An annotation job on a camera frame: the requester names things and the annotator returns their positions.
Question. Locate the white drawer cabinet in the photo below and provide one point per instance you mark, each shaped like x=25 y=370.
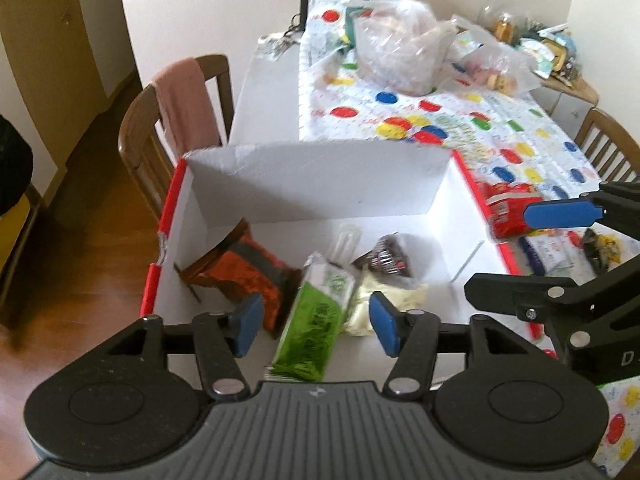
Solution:
x=570 y=99

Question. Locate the yellow container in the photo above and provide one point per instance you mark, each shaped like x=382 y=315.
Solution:
x=557 y=55

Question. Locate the brown orange snack bag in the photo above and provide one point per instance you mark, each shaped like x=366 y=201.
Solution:
x=240 y=270

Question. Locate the large clear plastic bag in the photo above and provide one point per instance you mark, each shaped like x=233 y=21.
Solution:
x=395 y=50

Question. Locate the tissue box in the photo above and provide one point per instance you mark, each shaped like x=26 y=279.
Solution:
x=532 y=50

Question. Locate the clear plastic bag with cookies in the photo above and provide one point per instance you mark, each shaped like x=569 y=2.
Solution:
x=495 y=70

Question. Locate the wooden chair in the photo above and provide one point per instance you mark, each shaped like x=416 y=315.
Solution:
x=605 y=145
x=135 y=135

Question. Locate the dark brown candy packet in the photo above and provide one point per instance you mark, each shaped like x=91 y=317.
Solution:
x=385 y=257

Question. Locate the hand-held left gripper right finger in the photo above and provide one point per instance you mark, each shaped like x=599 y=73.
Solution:
x=387 y=325

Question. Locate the red cardboard box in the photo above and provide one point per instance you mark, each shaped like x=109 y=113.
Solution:
x=325 y=185

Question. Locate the white and blue snack packet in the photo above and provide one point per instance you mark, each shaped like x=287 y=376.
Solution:
x=550 y=252

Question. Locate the wooden door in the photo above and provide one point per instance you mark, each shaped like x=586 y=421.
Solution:
x=45 y=60

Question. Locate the clear plastic packet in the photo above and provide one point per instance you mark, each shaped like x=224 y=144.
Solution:
x=345 y=245

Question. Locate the black bag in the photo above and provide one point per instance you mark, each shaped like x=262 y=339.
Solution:
x=12 y=170

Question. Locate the balloon print tablecloth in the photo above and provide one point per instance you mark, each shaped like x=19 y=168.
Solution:
x=500 y=125

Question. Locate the pink towel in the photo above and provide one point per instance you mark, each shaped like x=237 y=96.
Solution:
x=185 y=100

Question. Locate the cream snack packet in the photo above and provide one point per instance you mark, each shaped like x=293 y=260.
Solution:
x=364 y=307

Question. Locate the black and yellow snack packet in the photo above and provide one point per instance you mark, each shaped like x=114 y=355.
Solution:
x=605 y=247

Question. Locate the green snack packet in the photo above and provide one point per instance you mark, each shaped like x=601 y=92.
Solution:
x=315 y=320

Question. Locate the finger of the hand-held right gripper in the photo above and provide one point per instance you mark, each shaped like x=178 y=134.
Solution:
x=560 y=215
x=505 y=292

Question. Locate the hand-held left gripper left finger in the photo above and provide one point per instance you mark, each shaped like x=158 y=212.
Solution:
x=247 y=325

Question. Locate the red snack bag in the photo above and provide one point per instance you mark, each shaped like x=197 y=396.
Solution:
x=505 y=215

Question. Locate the orange bottle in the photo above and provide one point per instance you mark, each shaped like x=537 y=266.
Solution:
x=505 y=27

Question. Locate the glass jar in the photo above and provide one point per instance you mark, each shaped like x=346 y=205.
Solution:
x=492 y=7

